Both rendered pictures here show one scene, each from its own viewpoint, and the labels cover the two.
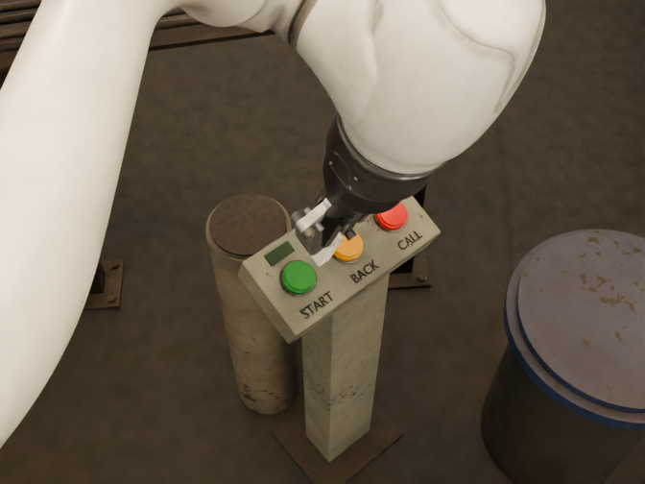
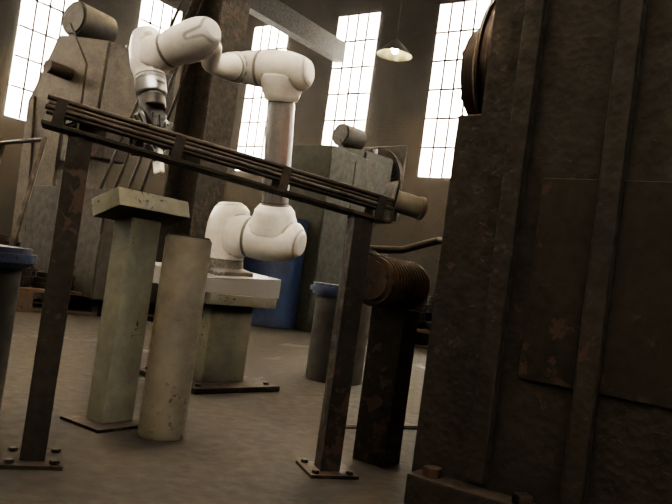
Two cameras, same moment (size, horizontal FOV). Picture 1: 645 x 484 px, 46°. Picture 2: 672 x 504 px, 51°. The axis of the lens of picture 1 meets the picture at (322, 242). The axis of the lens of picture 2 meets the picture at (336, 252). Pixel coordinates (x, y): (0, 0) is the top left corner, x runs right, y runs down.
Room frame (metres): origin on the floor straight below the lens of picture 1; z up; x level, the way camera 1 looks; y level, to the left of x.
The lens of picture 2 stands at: (2.51, -0.01, 0.47)
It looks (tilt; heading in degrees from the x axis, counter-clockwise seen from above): 2 degrees up; 165
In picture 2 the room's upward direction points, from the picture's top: 8 degrees clockwise
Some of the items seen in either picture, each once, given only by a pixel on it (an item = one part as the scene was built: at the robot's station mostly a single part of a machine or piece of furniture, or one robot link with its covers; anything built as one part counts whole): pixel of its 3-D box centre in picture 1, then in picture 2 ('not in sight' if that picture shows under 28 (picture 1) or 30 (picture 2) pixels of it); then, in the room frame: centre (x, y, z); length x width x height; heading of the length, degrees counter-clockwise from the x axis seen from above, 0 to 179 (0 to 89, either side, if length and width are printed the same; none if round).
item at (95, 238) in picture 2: not in sight; (132, 252); (-2.92, -0.07, 0.43); 1.23 x 0.93 x 0.87; 128
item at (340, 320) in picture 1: (341, 356); (125, 307); (0.55, -0.03, 0.31); 0.24 x 0.16 x 0.62; 130
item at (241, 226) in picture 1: (260, 318); (175, 335); (0.64, 0.10, 0.26); 0.12 x 0.12 x 0.52
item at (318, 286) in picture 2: not in sight; (339, 333); (-0.56, 0.90, 0.21); 0.32 x 0.32 x 0.43
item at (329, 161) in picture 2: not in sight; (323, 241); (-3.28, 1.46, 0.75); 0.70 x 0.48 x 1.50; 130
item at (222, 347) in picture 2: not in sight; (211, 341); (-0.22, 0.30, 0.16); 0.40 x 0.40 x 0.31; 32
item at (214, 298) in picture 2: not in sight; (218, 296); (-0.22, 0.30, 0.33); 0.32 x 0.32 x 0.04; 32
